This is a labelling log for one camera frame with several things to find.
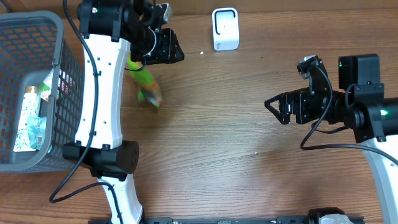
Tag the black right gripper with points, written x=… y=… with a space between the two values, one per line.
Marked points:
x=300 y=98

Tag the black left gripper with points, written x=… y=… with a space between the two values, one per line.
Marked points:
x=168 y=54

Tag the green snack bag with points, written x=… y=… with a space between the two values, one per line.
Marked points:
x=148 y=88

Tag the green instant noodle cup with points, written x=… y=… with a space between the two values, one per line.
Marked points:
x=49 y=85

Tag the white tube with gold cap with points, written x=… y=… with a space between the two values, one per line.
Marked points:
x=30 y=106

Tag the teal tissue pack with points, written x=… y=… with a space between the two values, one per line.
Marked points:
x=36 y=127

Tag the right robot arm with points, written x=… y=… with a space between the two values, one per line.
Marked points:
x=360 y=105

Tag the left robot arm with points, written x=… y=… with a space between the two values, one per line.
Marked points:
x=114 y=33

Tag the white barcode scanner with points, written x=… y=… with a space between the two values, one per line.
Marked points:
x=225 y=24

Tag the gray plastic shopping basket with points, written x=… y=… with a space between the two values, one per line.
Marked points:
x=32 y=45

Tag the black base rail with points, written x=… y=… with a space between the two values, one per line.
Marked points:
x=318 y=215

